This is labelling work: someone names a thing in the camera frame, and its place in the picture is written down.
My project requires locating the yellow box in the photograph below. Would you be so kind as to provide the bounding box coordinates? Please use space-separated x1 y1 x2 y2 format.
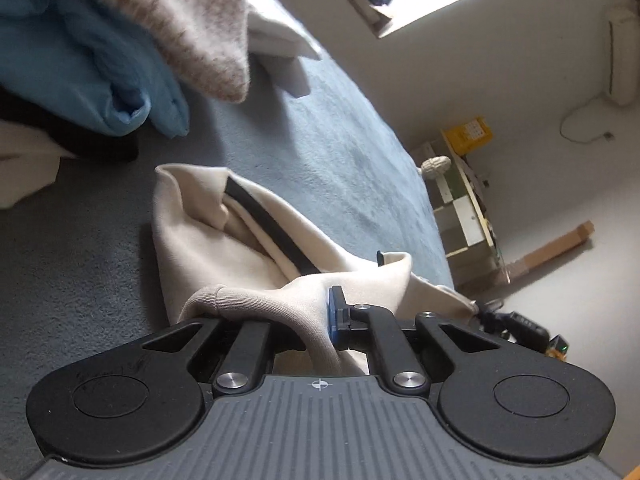
441 116 493 155

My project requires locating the white garment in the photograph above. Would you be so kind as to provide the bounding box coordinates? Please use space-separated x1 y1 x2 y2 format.
0 120 63 209

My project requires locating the blue garment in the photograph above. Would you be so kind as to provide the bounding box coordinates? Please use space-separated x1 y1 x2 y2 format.
0 0 191 138

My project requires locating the white crumpled cloth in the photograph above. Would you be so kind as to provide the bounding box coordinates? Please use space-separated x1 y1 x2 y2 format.
246 0 323 98

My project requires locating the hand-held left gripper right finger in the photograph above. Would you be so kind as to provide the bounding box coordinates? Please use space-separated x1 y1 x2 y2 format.
327 285 502 396

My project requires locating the black garment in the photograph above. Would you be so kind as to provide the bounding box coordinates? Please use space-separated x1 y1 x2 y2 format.
0 85 141 163

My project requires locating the beige zip jacket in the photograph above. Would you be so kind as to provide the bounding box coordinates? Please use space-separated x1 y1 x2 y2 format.
150 162 481 376

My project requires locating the white air conditioner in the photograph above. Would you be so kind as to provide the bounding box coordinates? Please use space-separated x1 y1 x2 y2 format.
606 6 640 107

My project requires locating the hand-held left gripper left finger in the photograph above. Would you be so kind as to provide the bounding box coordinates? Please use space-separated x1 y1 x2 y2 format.
141 315 307 396

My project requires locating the cream carved bedpost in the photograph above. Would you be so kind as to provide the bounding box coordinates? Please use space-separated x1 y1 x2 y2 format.
419 156 453 181

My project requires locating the white cord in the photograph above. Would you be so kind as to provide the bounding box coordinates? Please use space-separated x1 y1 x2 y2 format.
559 92 616 143

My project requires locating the tall cardboard sheet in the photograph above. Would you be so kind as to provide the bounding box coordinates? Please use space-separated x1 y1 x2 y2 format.
507 220 596 278

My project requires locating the wooden desk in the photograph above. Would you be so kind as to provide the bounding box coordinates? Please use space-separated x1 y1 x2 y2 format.
410 142 511 293

